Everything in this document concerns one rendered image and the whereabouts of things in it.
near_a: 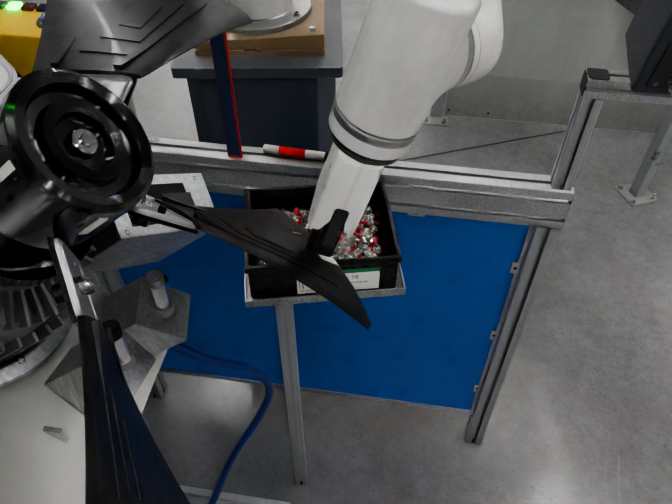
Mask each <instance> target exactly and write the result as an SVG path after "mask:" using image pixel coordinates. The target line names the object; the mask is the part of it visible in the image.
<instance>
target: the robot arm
mask: <svg viewBox="0 0 672 504"><path fill-rule="evenodd" d="M227 1H229V2H231V3H232V4H234V5H235V6H237V7H238V8H240V9H242V10H243V11H244V12H246V13H247V14H248V15H249V17H250V19H251V20H252V23H249V24H246V25H243V26H240V27H237V28H235V29H232V30H230V31H227V32H230V33H234V34H243V35H259V34H268V33H273V32H278V31H282V30H285V29H288V28H291V27H293V26H295V25H297V24H299V23H301V22H302V21H304V20H305V19H306V18H307V17H308V16H309V14H310V13H311V2H310V0H227ZM502 44H503V15H502V4H501V0H371V1H370V4H369V7H368V9H367V12H366V15H365V18H364V21H363V23H362V26H361V29H360V32H359V34H358V37H357V40H356V43H355V46H354V48H353V51H352V54H351V57H350V59H349V62H348V65H347V68H346V71H345V73H344V76H343V79H342V82H341V84H340V87H339V90H338V93H337V95H336V98H335V101H334V103H333V106H332V109H331V112H330V115H329V126H330V135H331V139H332V140H333V144H332V147H331V149H330V152H329V154H328V157H327V159H326V161H325V164H324V166H323V168H322V171H321V173H320V176H319V179H318V182H317V186H316V190H315V193H314V197H313V201H312V204H311V208H310V212H309V216H308V224H309V226H310V227H311V228H312V230H311V232H310V235H309V237H308V241H307V245H306V249H308V250H310V251H312V252H314V253H317V254H320V255H323V256H326V257H331V256H332V254H333V252H334V250H335V248H336V246H337V244H338V241H339V239H340V237H341V234H342V232H343V230H344V234H343V236H344V237H345V239H347V238H349V237H351V236H352V234H353V233H354V231H355V229H356V227H357V225H358V223H359V221H360V219H361V217H362V215H363V213H364V211H365V209H366V207H367V204H368V202H369V200H370V198H371V196H372V193H373V191H374V189H375V187H376V185H377V183H378V180H379V178H380V175H381V173H382V171H383V168H384V166H385V165H390V164H393V163H395V162H396V161H397V160H398V159H399V158H401V157H403V156H404V155H406V154H407V152H408V151H409V149H410V147H411V145H412V143H413V142H414V140H415V138H416V136H417V134H418V132H419V129H420V128H421V126H422V124H423V122H424V120H425V118H426V116H427V114H428V112H429V110H430V108H431V107H432V105H433V104H434V102H435V101H436V100H437V99H438V98H439V97H440V96H441V95H442V94H443V93H444V92H446V91H447V90H449V89H452V88H456V87H459V86H463V85H466V84H470V83H473V82H475V81H478V80H480V79H481V78H483V77H485V76H486V75H488V74H489V73H490V72H491V71H492V70H493V69H494V67H495V66H496V64H497V62H498V60H499V58H500V54H501V50H502ZM344 228H345V229H344Z"/></svg>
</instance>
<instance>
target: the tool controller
mask: <svg viewBox="0 0 672 504"><path fill-rule="evenodd" d="M625 38H626V48H627V58H628V68H629V78H630V81H631V83H630V88H631V90H632V91H634V92H645V93H657V94H670V95H672V0H642V1H641V3H640V5H639V7H638V9H637V11H636V13H635V15H634V18H633V20H632V22H631V24H630V26H629V28H628V30H627V32H626V34H625Z"/></svg>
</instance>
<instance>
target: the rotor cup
mask: <svg viewBox="0 0 672 504"><path fill-rule="evenodd" d="M78 128H83V129H86V130H88V131H90V132H91V133H92V134H93V135H94V136H95V137H96V139H97V141H98V150H97V151H96V152H95V153H93V154H85V153H82V152H81V151H79V150H78V149H77V148H76V147H75V146H74V144H73V142H72V139H71V135H72V132H73V131H74V130H75V129H78ZM8 160H10V161H11V163H12V165H13V166H14V168H15V170H14V171H13V172H12V173H11V174H10V175H9V176H7V177H6V178H5V179H4V180H3V181H2V182H1V183H0V284H1V285H7V286H33V285H38V284H42V283H46V282H49V281H51V280H53V279H55V278H57V277H58V276H57V273H56V269H55V266H54V263H53V259H52V256H51V253H50V249H49V246H48V242H47V237H50V236H51V237H52V238H53V239H55V238H59V239H60V240H62V241H63V242H64V243H65V245H66V246H67V247H68V248H69V249H70V250H71V252H72V253H73V254H74V255H75V256H76V257H77V259H78V260H79V261H81V260H82V259H83V258H84V257H85V255H86V254H87V252H88V251H89V249H90V247H91V245H92V243H93V240H94V237H95V234H97V233H98V232H100V231H101V230H102V229H104V228H105V227H107V226H108V225H110V224H111V223H113V222H114V221H116V220H117V219H119V218H120V217H122V216H123V215H124V214H126V213H127V212H129V211H130V210H132V209H133V208H135V207H136V206H137V205H138V204H139V203H140V202H141V201H142V199H143V198H144V197H145V195H146V194H147V192H148V191H149V189H150V186H151V184H152V180H153V176H154V158H153V152H152V148H151V145H150V142H149V139H148V137H147V135H146V133H145V130H144V129H143V127H142V125H141V123H140V122H139V120H138V119H137V117H136V116H135V115H134V113H133V112H132V111H131V110H130V108H129V107H128V106H127V105H126V104H125V103H124V102H123V101H122V100H121V99H120V98H119V97H118V96H117V95H115V94H114V93H113V92H112V91H110V90H109V89H108V88H106V87H105V86H103V85H102V84H100V83H99V82H97V81H95V80H93V79H91V78H89V77H87V76H85V75H82V74H79V73H76V72H73V71H69V70H64V69H41V70H37V71H34V72H31V73H29V74H27V75H24V76H22V77H21V78H19V79H17V80H16V81H15V82H14V83H13V84H11V85H10V87H9V88H8V89H7V90H6V91H5V92H4V93H3V94H2V95H1V96H0V168H1V167H2V166H3V165H4V164H5V163H6V162H7V161H8ZM100 218H108V220H107V221H105V222H104V223H102V224H101V225H99V226H98V227H97V228H95V229H94V230H92V231H91V232H89V233H88V234H81V235H79V233H80V232H81V231H83V230H84V229H86V228H87V227H88V226H90V225H91V224H93V223H94V222H96V221H97V220H98V219H100Z"/></svg>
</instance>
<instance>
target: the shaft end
mask: <svg viewBox="0 0 672 504"><path fill-rule="evenodd" d="M71 139H72V142H73V144H74V146H75V147H76V148H77V149H78V150H79V151H81V152H82V153H85V154H93V153H95V152H96V151H97V150H98V141H97V139H96V137H95V136H94V135H93V134H92V133H91V132H90V131H88V130H86V129H83V128H78V129H75V130H74V131H73V132H72V135H71Z"/></svg>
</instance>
